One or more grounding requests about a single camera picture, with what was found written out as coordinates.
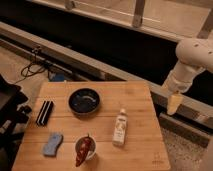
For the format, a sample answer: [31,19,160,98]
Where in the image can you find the red chili pepper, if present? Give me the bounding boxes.
[75,136,92,167]

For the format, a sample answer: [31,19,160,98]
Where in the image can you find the wooden table board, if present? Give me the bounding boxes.
[12,81,170,171]

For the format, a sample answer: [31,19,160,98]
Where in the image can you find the black white striped block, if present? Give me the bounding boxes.
[36,101,54,126]

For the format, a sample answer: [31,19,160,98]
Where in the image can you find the blue object on floor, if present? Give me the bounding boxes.
[49,74,65,82]

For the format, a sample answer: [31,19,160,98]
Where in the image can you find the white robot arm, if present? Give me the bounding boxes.
[163,38,213,115]

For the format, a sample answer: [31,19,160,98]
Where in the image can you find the clear labelled plastic bottle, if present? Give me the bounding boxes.
[112,108,127,146]

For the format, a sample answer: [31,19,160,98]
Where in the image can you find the cream soft gripper finger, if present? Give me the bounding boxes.
[167,93,183,115]

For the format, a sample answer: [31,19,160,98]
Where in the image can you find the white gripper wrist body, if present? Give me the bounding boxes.
[163,70,193,93]

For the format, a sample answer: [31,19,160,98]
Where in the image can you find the dark blue bowl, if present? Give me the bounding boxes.
[68,88,100,115]

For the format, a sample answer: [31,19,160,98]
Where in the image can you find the grey metal rail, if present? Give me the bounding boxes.
[0,21,213,132]

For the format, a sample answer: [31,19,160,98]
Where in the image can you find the black cable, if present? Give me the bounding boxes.
[13,53,51,85]

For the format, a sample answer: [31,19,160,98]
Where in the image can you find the blue sponge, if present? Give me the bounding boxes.
[42,133,63,157]

